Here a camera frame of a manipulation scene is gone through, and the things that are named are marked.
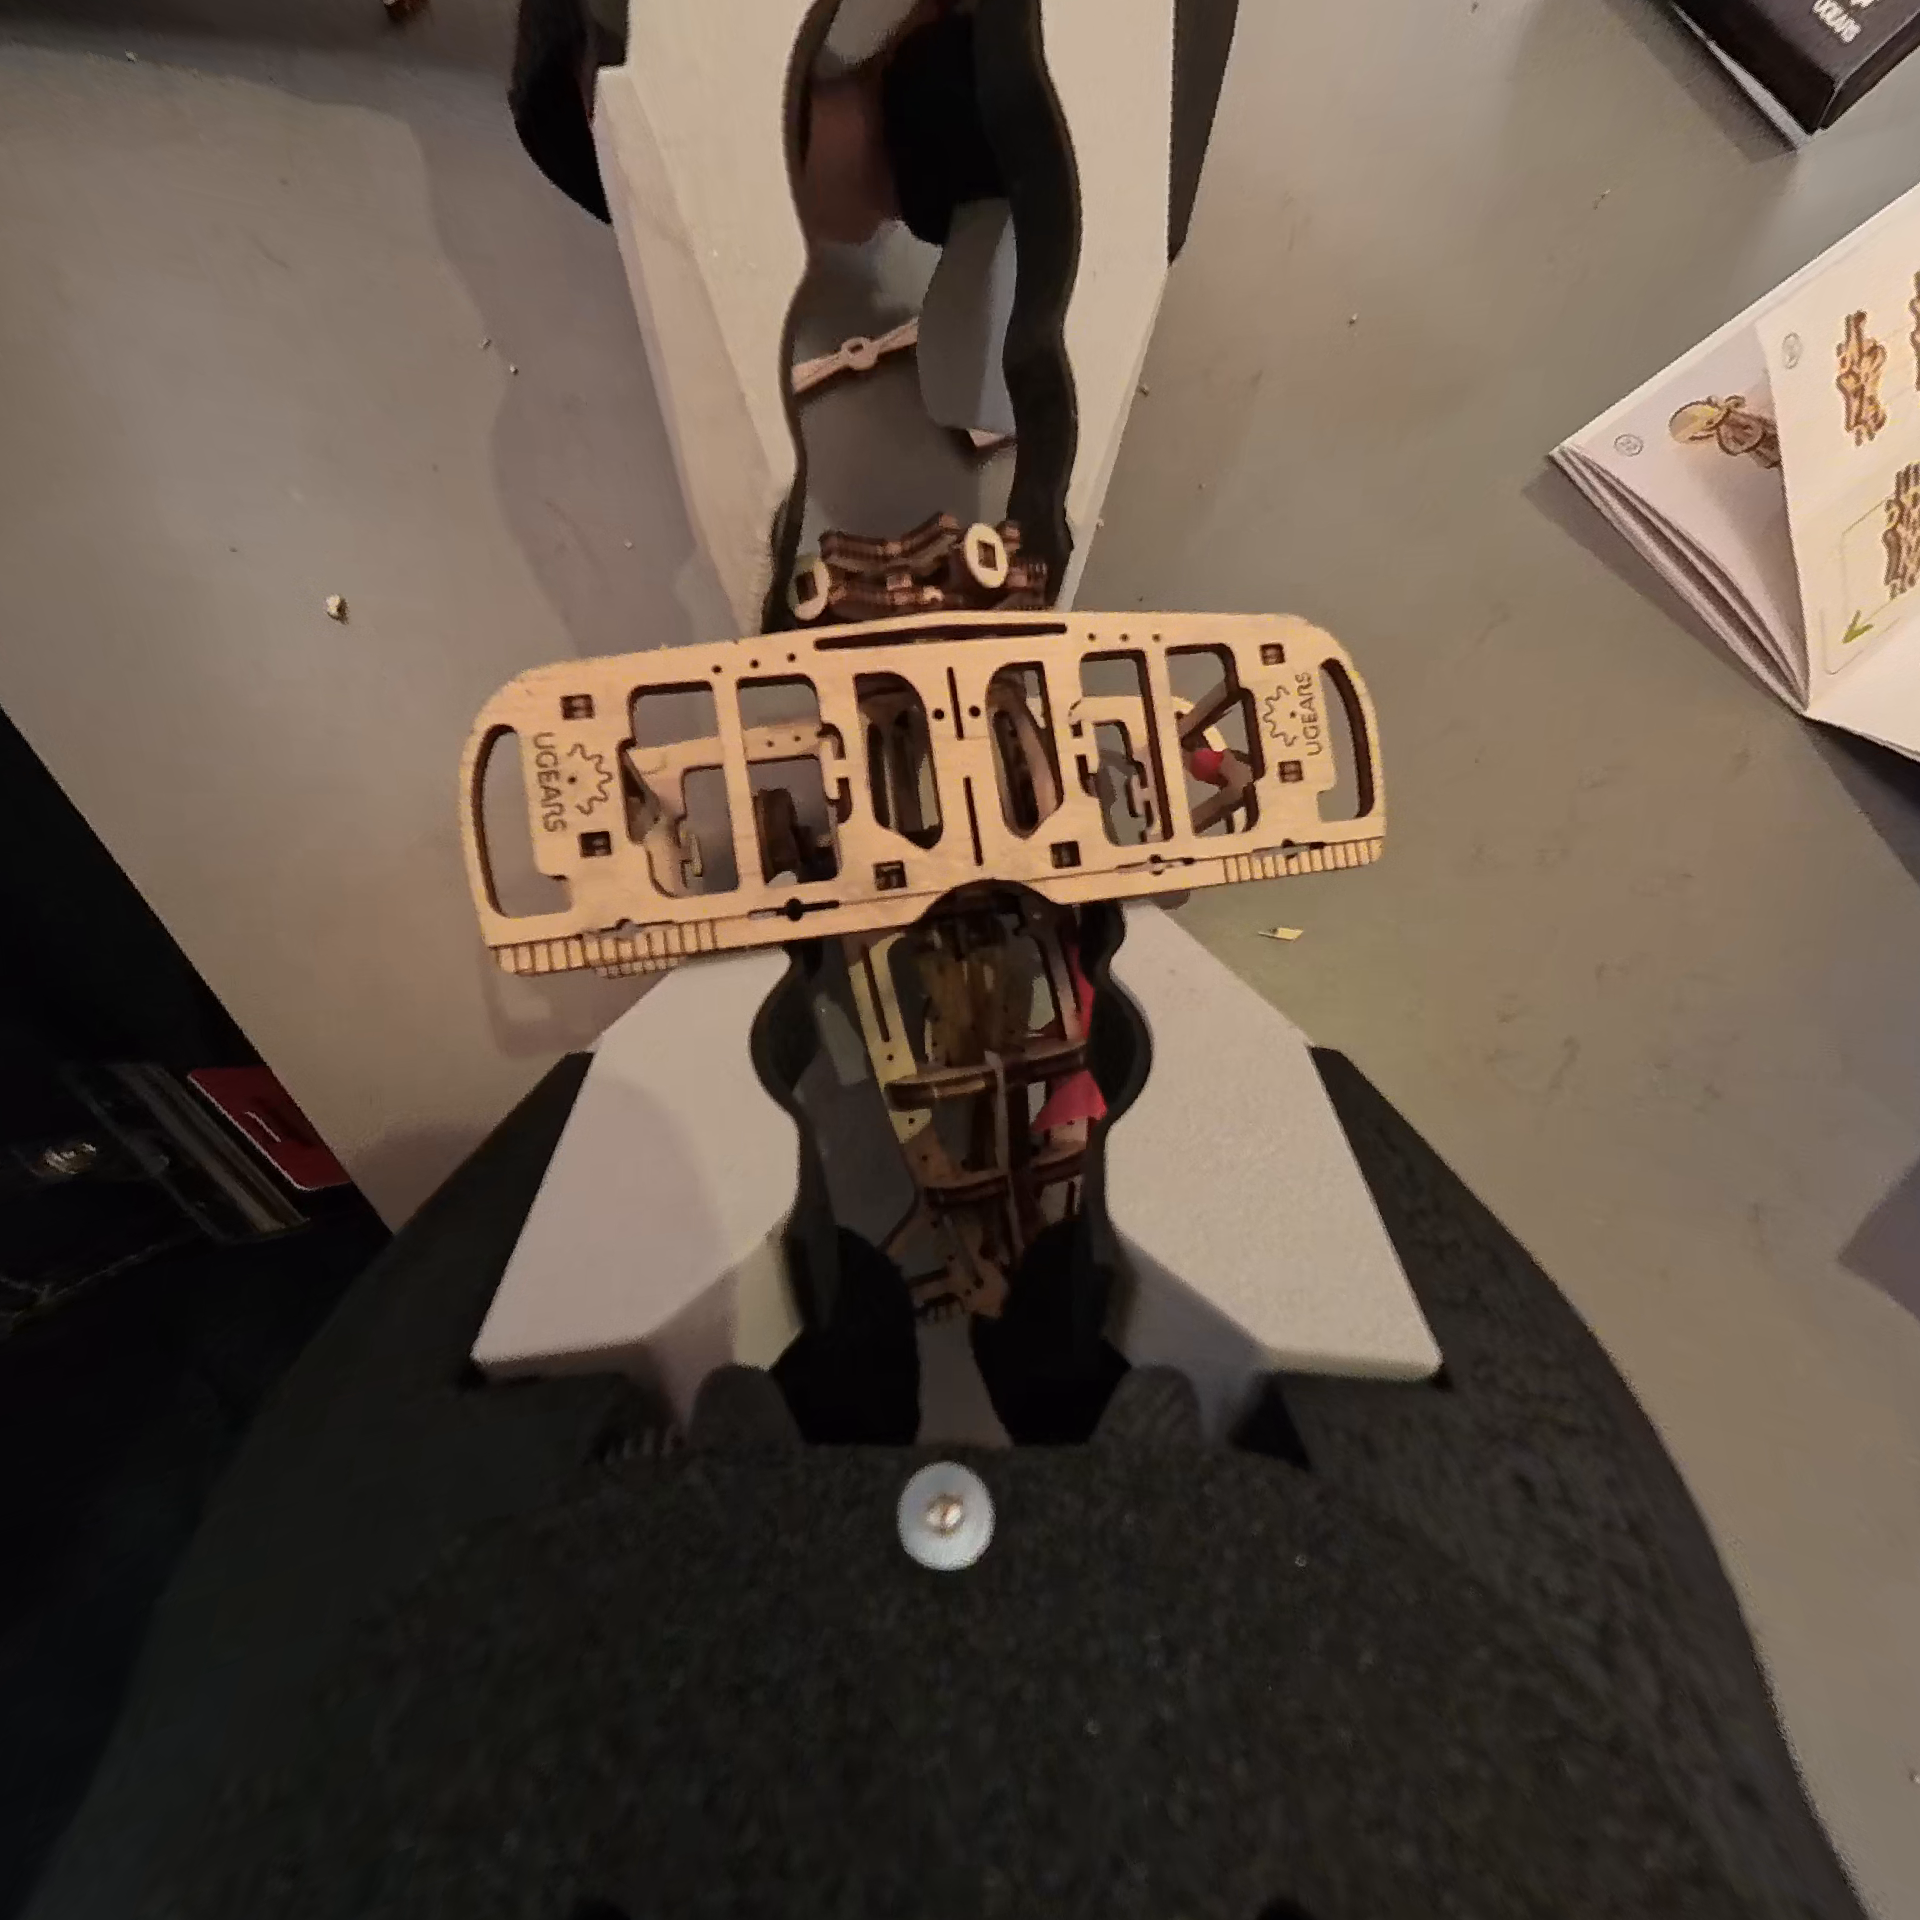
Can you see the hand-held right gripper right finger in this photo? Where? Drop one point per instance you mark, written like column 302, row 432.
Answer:
column 1276, row 1201

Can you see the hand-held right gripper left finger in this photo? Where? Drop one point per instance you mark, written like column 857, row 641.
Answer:
column 645, row 1201

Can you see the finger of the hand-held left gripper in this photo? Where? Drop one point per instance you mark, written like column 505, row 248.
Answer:
column 1125, row 181
column 691, row 225

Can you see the wooden model biplane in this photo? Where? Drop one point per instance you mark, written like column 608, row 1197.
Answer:
column 546, row 870

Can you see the grey desk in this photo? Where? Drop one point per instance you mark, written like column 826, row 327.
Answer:
column 1576, row 901

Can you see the person's left hand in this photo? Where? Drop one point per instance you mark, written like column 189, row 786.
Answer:
column 848, row 150

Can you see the red card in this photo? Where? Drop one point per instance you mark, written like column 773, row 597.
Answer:
column 269, row 1125

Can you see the person's dark trousers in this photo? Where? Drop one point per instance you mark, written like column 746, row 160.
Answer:
column 120, row 1350

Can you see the black model kit box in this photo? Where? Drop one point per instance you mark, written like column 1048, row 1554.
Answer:
column 1785, row 59

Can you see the white instruction booklet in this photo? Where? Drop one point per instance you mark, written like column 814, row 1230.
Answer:
column 1845, row 525

